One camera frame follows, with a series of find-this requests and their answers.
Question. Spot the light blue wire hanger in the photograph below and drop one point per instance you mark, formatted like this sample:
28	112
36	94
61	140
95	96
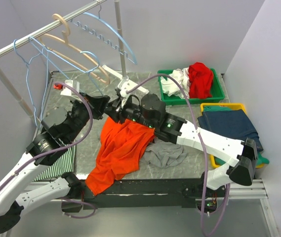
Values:
109	35

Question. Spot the silver clothes rack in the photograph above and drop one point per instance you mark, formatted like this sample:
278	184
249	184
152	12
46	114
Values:
56	23

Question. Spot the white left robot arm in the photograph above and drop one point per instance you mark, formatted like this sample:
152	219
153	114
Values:
60	129

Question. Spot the grey adidas t shirt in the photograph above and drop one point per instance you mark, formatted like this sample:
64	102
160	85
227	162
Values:
165	155

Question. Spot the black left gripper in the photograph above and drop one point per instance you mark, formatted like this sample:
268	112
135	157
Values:
97	104

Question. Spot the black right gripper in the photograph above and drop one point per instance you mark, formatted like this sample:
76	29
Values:
113	113

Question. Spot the yellow plastic bin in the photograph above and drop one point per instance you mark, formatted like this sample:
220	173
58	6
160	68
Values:
236	106

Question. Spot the light blue hanger of red shirt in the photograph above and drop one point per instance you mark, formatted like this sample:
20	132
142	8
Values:
36	80

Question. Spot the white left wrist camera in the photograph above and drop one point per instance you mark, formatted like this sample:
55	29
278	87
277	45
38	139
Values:
65	91

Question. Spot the wooden hanger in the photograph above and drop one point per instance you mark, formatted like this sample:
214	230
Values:
96	72

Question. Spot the orange t shirt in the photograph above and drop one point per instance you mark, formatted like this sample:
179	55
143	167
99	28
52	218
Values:
98	181

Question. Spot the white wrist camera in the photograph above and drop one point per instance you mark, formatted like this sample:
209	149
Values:
124	86
65	91

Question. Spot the green white striped cloth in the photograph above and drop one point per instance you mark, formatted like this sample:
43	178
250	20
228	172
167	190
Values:
64	164

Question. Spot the green plastic bin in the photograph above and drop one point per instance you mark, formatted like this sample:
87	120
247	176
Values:
216	92

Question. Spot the blue denim jeans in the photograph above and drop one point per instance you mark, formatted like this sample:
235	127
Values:
234	123

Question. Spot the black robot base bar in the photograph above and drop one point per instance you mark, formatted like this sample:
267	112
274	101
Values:
181	192

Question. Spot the red t shirt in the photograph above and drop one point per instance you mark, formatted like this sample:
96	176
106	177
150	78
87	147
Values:
201	80

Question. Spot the white t shirt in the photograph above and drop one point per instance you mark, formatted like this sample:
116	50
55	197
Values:
170	88

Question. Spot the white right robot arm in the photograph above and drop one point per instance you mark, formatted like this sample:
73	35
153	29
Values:
240	157

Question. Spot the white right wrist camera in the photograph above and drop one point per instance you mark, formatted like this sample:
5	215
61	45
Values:
124	86

